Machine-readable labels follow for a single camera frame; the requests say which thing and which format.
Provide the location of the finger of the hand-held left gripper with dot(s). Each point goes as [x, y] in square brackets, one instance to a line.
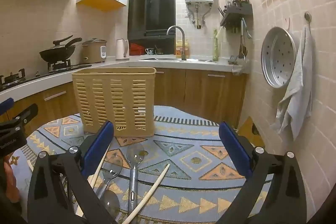
[6, 106]
[26, 113]

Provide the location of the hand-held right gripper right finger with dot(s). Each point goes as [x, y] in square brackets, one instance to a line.
[235, 148]

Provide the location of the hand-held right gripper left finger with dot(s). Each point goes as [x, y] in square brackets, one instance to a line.
[98, 146]

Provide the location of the pale wooden chopstick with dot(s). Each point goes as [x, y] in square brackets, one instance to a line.
[101, 162]
[151, 187]

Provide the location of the beige slotted plastic utensil basket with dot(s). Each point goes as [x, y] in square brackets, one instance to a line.
[115, 98]

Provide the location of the hanging kitchen utensils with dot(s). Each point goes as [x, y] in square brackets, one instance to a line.
[242, 40]

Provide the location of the person's left hand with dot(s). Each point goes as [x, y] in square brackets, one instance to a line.
[10, 182]

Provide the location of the wooden cutting board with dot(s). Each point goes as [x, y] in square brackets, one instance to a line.
[246, 132]

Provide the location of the black gas stove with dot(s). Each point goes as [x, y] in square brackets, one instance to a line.
[39, 75]

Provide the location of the blue patterned tablecloth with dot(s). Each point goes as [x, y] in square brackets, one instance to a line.
[183, 140]

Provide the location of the wooden base cabinets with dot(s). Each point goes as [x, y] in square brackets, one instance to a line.
[210, 92]

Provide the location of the black wok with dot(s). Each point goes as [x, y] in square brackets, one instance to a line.
[56, 54]

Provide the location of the white kitchen countertop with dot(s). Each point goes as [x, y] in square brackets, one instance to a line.
[115, 64]

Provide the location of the grey hanging towel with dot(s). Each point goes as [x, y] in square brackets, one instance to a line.
[296, 87]

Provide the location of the small items on countertop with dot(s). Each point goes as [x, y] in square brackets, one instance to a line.
[233, 60]

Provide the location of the brown rice cooker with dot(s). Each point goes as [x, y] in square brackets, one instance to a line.
[93, 52]

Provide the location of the round metal steamer tray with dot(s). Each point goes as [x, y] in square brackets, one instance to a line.
[278, 58]

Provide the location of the white electric kettle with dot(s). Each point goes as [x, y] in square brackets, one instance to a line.
[121, 49]

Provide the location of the green bottle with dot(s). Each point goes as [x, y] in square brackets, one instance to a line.
[215, 45]

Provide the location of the red plastic basket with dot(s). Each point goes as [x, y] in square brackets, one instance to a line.
[136, 49]

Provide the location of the patterned cup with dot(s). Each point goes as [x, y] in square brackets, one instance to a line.
[149, 51]

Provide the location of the steel sink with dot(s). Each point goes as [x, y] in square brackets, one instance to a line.
[162, 58]

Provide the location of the yellow bottle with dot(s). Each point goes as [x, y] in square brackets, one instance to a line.
[181, 49]

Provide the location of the steel sink faucet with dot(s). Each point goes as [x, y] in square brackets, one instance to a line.
[183, 43]

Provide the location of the water heater pipes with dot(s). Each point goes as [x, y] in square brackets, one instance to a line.
[197, 14]

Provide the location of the dark window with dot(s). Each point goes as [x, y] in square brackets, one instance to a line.
[152, 3]

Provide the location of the black wall rack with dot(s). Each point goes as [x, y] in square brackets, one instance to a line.
[236, 14]

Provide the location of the metal wall hook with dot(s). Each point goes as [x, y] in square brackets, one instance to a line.
[307, 17]

